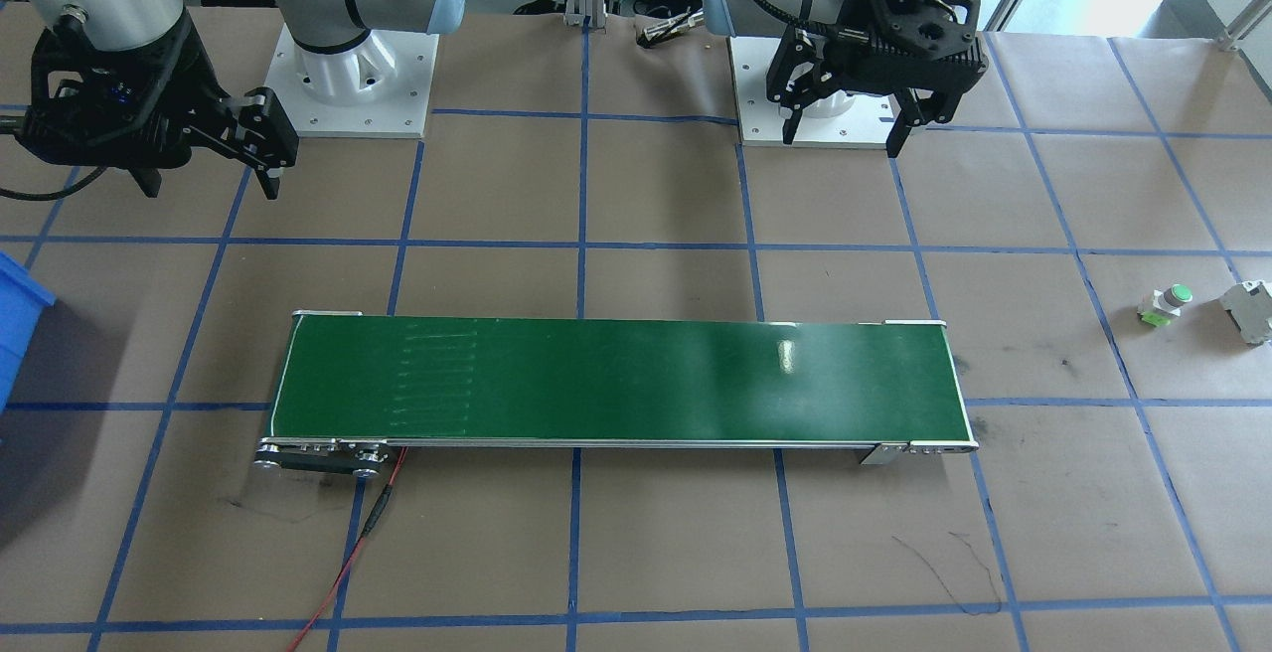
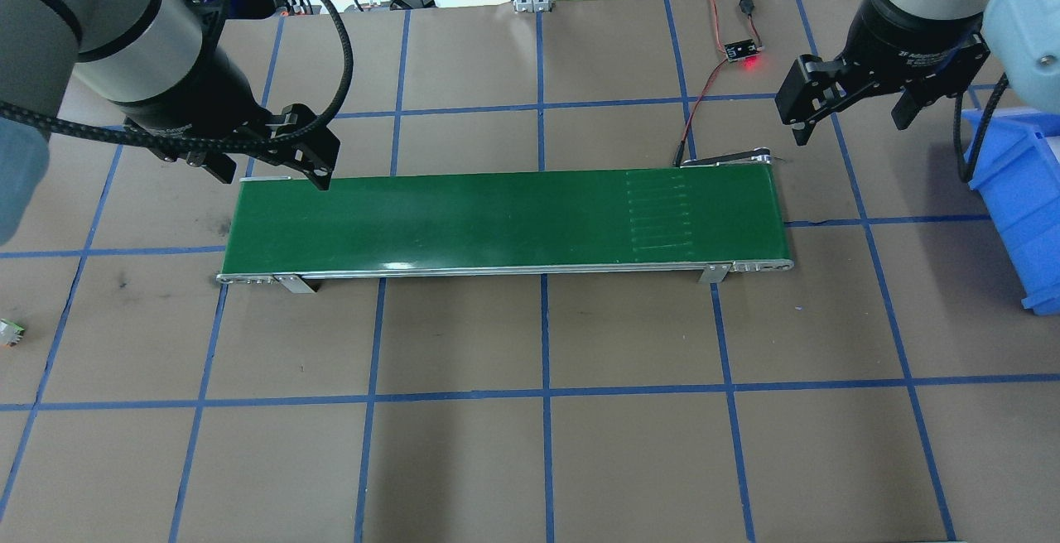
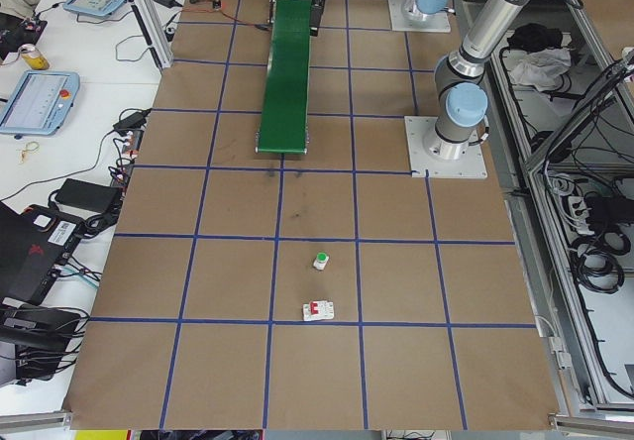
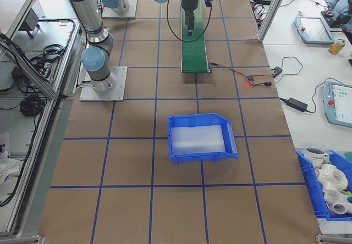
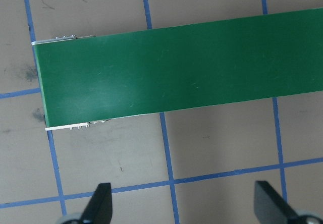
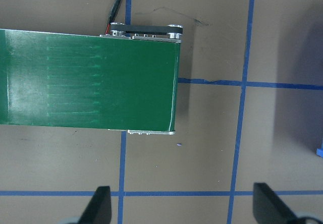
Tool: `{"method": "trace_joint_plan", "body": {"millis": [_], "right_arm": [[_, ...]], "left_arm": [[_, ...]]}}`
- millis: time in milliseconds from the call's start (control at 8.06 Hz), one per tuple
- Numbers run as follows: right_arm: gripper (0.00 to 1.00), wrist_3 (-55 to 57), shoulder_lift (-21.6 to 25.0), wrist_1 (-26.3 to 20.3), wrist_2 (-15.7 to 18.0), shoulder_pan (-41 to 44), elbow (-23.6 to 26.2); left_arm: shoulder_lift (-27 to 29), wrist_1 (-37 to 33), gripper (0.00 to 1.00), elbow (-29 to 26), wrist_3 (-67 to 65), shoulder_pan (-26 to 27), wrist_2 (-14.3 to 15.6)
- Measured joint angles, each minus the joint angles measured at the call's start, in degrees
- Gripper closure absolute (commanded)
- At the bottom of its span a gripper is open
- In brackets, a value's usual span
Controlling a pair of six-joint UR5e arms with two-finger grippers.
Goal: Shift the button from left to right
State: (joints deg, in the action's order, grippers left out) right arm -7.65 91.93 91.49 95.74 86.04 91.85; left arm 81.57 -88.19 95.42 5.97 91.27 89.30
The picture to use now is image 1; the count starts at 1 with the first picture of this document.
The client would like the green conveyor belt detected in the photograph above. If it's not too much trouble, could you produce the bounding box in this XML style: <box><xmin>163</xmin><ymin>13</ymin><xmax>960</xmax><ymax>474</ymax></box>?
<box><xmin>253</xmin><ymin>311</ymin><xmax>980</xmax><ymax>479</ymax></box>

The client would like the blue plastic bin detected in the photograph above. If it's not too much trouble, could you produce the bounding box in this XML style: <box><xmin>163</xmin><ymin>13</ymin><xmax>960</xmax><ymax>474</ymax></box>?
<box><xmin>0</xmin><ymin>251</ymin><xmax>56</xmax><ymax>414</ymax></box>

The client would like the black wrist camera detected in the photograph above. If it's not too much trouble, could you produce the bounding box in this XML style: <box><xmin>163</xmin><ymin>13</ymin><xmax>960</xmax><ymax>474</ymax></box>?
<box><xmin>12</xmin><ymin>100</ymin><xmax>249</xmax><ymax>176</ymax></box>
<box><xmin>863</xmin><ymin>34</ymin><xmax>992</xmax><ymax>104</ymax></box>

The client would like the red black conveyor wire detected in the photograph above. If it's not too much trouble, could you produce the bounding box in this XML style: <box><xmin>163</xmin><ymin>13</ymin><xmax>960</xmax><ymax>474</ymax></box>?
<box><xmin>288</xmin><ymin>445</ymin><xmax>408</xmax><ymax>652</ymax></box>

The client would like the white circuit breaker red switch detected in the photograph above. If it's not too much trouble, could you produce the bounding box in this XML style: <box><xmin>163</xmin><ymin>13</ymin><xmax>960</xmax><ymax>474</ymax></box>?
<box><xmin>1220</xmin><ymin>280</ymin><xmax>1272</xmax><ymax>346</ymax></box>

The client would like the green push button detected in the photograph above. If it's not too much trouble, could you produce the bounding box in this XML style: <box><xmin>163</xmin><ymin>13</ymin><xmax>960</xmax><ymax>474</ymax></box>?
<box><xmin>1138</xmin><ymin>283</ymin><xmax>1194</xmax><ymax>328</ymax></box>

